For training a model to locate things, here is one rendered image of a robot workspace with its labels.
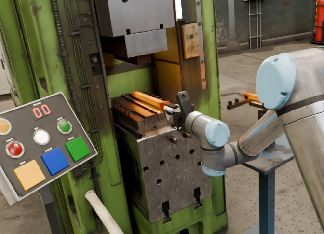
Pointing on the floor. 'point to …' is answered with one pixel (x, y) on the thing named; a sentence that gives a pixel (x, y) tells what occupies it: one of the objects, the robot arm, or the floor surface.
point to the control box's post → (50, 209)
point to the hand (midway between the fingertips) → (167, 105)
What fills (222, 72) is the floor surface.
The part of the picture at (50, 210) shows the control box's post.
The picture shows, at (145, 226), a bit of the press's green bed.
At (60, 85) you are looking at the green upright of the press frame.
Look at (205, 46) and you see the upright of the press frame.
